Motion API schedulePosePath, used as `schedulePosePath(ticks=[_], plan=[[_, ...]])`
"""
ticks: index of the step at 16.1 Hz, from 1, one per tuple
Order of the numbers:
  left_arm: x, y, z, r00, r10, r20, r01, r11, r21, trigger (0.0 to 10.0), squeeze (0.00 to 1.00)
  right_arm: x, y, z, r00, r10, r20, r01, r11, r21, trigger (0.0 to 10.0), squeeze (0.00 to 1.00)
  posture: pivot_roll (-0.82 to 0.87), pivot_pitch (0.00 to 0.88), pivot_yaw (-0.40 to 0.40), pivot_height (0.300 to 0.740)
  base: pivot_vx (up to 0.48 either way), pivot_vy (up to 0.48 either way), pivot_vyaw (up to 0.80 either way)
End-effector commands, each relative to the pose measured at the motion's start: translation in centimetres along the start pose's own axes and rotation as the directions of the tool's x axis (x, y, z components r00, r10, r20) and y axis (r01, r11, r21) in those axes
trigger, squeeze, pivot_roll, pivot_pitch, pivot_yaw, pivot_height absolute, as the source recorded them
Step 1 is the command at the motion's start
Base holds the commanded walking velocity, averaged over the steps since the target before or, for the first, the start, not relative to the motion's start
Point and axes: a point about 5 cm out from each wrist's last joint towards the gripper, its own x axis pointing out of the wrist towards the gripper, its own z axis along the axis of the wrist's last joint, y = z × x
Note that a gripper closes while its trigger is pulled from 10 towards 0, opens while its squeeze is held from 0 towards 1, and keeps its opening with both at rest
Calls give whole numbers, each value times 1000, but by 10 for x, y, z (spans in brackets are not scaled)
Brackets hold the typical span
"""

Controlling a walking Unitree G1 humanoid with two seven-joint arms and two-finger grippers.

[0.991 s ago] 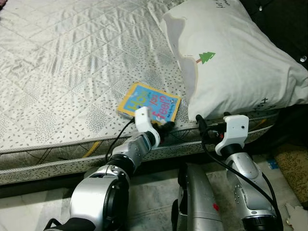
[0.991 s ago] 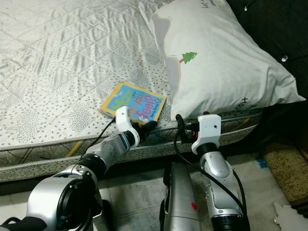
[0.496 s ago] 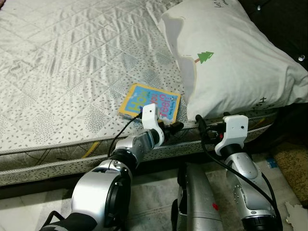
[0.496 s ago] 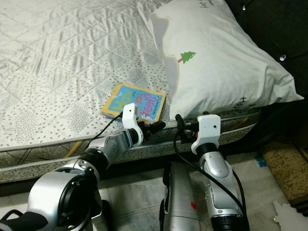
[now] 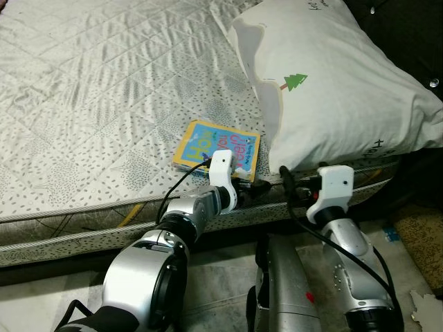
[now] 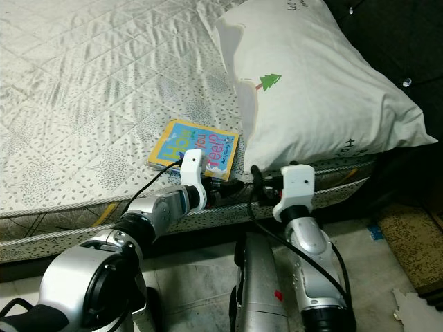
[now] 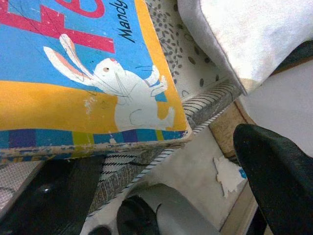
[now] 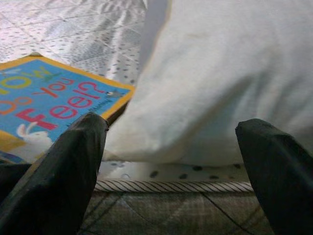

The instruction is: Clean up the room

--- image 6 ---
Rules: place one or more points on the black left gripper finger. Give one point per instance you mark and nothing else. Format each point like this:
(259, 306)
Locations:
(234, 185)

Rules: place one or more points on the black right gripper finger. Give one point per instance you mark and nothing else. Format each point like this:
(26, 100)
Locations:
(257, 182)

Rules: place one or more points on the blue yellow children's book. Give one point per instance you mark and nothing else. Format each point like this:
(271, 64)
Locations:
(176, 142)

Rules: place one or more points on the white pillow with green tree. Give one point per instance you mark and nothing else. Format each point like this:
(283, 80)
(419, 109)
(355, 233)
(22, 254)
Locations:
(325, 90)

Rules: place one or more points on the silver right robot leg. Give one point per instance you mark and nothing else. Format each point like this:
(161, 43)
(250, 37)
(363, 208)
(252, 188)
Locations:
(256, 290)

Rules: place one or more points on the blue tape piece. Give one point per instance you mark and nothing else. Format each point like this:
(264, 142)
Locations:
(378, 232)

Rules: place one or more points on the brown door mat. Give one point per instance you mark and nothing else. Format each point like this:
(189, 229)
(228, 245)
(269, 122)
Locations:
(415, 242)

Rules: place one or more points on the grey quilted mattress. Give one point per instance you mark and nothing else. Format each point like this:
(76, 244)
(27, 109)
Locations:
(97, 90)

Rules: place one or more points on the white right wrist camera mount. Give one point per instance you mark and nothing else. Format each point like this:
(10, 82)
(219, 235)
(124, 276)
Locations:
(296, 188)

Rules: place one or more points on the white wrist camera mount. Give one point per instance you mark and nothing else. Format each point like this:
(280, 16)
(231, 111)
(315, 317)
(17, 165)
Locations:
(195, 173)
(296, 188)

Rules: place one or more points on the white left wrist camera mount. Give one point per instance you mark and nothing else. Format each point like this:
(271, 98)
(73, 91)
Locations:
(195, 173)

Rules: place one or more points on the dark bed frame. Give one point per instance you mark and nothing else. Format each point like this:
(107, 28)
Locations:
(28, 271)

